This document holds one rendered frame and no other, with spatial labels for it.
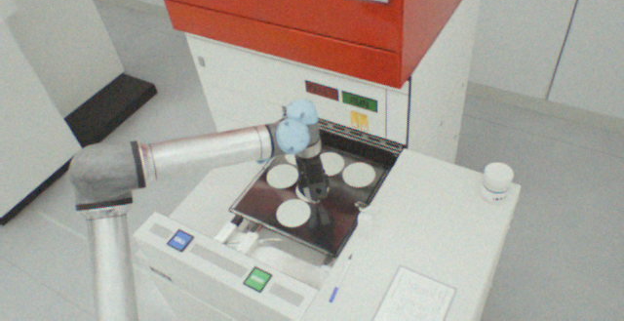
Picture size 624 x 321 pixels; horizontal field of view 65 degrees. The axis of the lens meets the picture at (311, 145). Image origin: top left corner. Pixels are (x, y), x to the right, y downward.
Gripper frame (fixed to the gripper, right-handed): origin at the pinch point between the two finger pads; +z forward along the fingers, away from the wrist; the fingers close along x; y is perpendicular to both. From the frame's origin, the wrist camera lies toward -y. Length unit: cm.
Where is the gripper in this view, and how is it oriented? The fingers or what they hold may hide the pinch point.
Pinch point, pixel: (316, 201)
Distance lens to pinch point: 145.8
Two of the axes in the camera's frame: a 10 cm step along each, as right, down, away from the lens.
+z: 1.0, 7.0, 7.1
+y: -2.0, -6.8, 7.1
